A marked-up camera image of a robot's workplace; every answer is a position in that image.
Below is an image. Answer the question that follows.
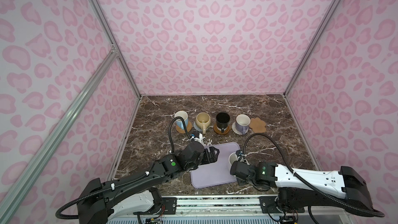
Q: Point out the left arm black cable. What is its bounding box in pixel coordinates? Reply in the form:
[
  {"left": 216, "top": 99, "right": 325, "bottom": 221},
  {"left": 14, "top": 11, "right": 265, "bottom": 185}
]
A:
[{"left": 167, "top": 116, "right": 192, "bottom": 153}]

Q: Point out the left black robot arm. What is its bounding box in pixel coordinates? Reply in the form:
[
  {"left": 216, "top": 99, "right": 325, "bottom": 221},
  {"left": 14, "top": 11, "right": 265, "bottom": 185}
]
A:
[{"left": 77, "top": 141, "right": 220, "bottom": 224}]

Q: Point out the black mug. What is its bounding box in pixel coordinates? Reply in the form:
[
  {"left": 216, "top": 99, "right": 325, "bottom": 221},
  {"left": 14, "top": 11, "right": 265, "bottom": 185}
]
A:
[{"left": 216, "top": 112, "right": 230, "bottom": 129}]

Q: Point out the round rattan wicker coaster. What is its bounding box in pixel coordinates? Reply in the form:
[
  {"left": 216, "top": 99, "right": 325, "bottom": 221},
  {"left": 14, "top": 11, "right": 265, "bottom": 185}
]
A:
[{"left": 175, "top": 121, "right": 193, "bottom": 134}]

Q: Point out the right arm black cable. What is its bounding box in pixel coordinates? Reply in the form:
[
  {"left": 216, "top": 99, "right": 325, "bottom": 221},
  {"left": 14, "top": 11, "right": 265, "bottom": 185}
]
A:
[{"left": 242, "top": 133, "right": 385, "bottom": 218}]

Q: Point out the left rear aluminium post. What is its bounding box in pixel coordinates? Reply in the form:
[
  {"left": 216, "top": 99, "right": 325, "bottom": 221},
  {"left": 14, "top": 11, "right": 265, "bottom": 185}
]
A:
[{"left": 88, "top": 0, "right": 142, "bottom": 100}]

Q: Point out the beige tan mug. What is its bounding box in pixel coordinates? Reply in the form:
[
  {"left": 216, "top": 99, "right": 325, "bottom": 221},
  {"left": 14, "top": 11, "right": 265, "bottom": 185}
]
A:
[{"left": 195, "top": 113, "right": 211, "bottom": 135}]

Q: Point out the aluminium corner frame post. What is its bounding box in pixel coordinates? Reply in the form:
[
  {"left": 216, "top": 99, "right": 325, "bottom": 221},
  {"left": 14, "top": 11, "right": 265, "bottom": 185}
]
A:
[{"left": 284, "top": 0, "right": 344, "bottom": 99}]

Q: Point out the lavender rectangular tray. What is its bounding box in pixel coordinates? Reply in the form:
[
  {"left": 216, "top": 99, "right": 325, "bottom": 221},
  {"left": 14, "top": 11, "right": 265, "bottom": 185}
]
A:
[{"left": 190, "top": 142, "right": 240, "bottom": 189}]

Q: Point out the multicolour zigzag woven coaster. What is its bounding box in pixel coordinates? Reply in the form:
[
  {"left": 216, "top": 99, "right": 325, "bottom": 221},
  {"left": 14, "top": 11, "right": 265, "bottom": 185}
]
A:
[{"left": 231, "top": 122, "right": 246, "bottom": 135}]

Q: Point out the brown round wooden coaster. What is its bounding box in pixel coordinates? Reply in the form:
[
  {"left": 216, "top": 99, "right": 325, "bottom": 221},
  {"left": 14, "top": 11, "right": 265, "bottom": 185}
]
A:
[{"left": 213, "top": 124, "right": 231, "bottom": 135}]

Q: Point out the light blue woven coaster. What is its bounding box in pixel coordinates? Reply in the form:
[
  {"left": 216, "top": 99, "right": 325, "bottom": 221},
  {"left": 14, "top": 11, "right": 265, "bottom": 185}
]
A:
[{"left": 194, "top": 121, "right": 210, "bottom": 132}]

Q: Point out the light blue mug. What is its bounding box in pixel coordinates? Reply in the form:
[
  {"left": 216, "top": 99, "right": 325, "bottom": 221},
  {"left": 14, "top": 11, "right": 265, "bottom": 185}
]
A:
[{"left": 174, "top": 111, "right": 189, "bottom": 130}]

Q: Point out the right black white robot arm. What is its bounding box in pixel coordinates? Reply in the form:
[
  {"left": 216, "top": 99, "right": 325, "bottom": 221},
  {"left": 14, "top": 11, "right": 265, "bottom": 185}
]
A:
[{"left": 230, "top": 161, "right": 376, "bottom": 217}]

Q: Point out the white cream mug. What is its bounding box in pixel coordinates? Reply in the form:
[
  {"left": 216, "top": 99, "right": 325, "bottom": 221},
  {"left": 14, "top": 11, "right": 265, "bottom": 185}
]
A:
[{"left": 229, "top": 152, "right": 238, "bottom": 167}]

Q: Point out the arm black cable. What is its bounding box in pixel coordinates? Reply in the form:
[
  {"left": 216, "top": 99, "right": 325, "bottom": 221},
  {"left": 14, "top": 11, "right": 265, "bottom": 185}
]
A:
[
  {"left": 242, "top": 133, "right": 385, "bottom": 218},
  {"left": 167, "top": 116, "right": 192, "bottom": 153}
]

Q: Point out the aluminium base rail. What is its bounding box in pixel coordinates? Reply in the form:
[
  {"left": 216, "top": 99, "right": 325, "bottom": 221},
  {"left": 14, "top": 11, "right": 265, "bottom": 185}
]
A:
[{"left": 85, "top": 194, "right": 355, "bottom": 224}]

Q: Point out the left diagonal aluminium beam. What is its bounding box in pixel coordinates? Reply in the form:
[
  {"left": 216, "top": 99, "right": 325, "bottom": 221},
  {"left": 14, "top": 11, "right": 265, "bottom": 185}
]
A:
[{"left": 1, "top": 50, "right": 119, "bottom": 224}]

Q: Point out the white mug grey handle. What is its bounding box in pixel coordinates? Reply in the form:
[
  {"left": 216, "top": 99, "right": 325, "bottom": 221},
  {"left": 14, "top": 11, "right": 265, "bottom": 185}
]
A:
[{"left": 236, "top": 114, "right": 250, "bottom": 133}]

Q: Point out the cork flower-shaped coaster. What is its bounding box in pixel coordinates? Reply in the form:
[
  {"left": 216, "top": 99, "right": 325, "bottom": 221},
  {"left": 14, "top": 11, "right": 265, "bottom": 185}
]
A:
[{"left": 249, "top": 117, "right": 267, "bottom": 133}]

